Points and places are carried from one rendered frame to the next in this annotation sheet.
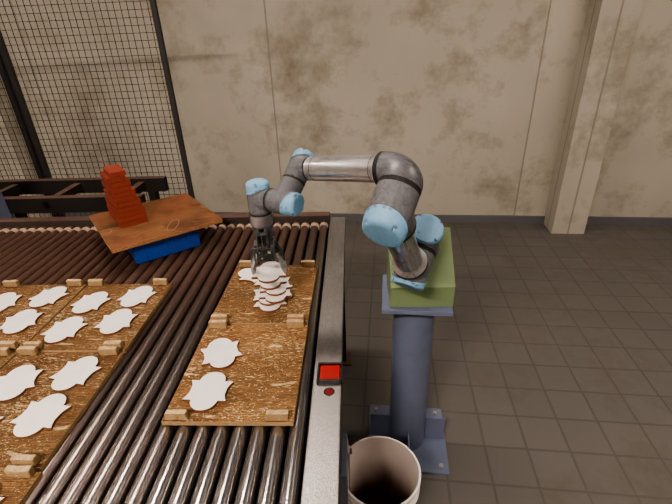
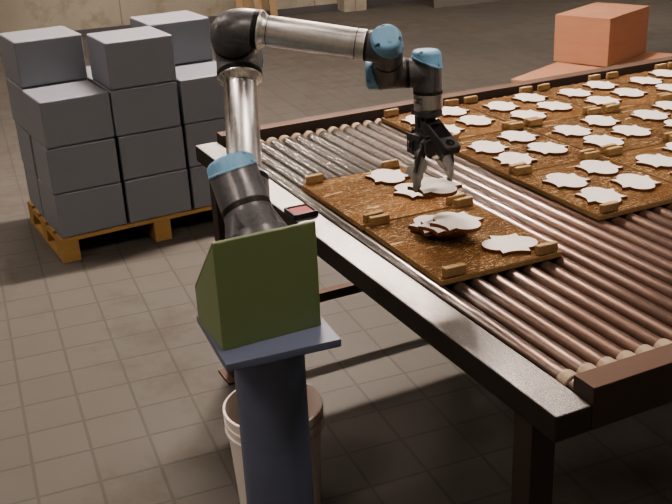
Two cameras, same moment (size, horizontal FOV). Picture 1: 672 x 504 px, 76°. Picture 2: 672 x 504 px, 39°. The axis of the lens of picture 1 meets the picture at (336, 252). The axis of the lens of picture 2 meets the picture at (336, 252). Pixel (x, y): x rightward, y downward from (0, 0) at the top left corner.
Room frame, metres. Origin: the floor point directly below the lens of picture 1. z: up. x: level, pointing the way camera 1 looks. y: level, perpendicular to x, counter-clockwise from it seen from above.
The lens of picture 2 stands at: (3.31, -1.09, 1.89)
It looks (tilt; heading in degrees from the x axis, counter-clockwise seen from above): 23 degrees down; 152
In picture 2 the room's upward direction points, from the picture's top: 3 degrees counter-clockwise
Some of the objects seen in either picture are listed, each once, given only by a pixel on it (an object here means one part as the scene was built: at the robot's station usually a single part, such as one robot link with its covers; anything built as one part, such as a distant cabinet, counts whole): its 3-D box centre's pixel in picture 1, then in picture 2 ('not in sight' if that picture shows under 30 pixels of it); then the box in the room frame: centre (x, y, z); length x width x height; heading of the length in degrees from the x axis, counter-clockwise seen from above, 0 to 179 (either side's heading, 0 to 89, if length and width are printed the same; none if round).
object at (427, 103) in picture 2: (262, 219); (427, 102); (1.31, 0.24, 1.28); 0.08 x 0.08 x 0.05
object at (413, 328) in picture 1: (410, 372); (278, 480); (1.47, -0.32, 0.43); 0.38 x 0.38 x 0.87; 83
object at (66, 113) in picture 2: not in sight; (130, 128); (-1.67, 0.30, 0.53); 1.08 x 0.72 x 1.07; 91
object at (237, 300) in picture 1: (268, 292); (459, 241); (1.42, 0.27, 0.93); 0.41 x 0.35 x 0.02; 176
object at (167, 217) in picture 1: (154, 218); not in sight; (1.97, 0.89, 1.03); 0.50 x 0.50 x 0.02; 36
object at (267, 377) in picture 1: (244, 368); (382, 195); (0.99, 0.29, 0.93); 0.41 x 0.35 x 0.02; 177
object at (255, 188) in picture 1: (259, 197); (426, 71); (1.31, 0.24, 1.36); 0.09 x 0.08 x 0.11; 59
